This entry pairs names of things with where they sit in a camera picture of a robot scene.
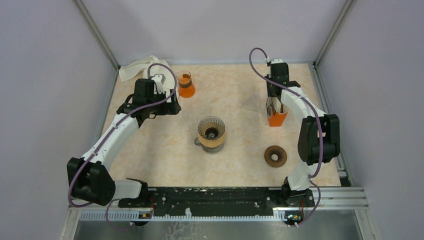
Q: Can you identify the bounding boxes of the orange coffee filter box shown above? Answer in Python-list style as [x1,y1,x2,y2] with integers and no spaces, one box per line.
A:
[266,97,288,127]

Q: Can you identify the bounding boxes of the clear glass dripper cone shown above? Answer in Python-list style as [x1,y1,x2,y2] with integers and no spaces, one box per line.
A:
[197,116,226,140]

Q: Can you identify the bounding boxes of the light wooden dripper ring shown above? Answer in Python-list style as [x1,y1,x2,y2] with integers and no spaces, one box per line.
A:
[198,130,227,149]

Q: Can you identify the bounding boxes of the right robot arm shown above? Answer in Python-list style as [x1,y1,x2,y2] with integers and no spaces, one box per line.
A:
[265,58,340,206]

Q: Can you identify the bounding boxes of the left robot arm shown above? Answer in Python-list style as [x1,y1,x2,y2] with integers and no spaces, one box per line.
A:
[66,74,182,208]

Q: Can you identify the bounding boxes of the white cloth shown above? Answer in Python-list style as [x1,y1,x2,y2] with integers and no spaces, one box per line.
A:
[119,55,176,97]

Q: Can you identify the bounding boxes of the orange glass flask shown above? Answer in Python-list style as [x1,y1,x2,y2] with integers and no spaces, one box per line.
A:
[176,70,196,98]

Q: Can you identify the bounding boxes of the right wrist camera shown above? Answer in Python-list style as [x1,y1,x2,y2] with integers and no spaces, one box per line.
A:
[266,58,284,66]

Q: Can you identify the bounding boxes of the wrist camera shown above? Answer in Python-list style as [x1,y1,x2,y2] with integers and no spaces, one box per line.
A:
[151,73,166,95]
[266,58,284,66]

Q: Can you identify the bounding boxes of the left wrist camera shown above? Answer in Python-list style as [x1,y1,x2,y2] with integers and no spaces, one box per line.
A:
[151,73,166,95]

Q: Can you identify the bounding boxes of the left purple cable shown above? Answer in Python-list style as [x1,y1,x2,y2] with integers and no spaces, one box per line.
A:
[67,62,178,232]

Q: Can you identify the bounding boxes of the dark wooden ring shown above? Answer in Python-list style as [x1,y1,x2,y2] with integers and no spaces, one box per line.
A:
[263,145,288,169]

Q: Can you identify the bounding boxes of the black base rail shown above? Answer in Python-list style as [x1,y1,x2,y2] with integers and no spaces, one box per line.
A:
[117,186,299,219]

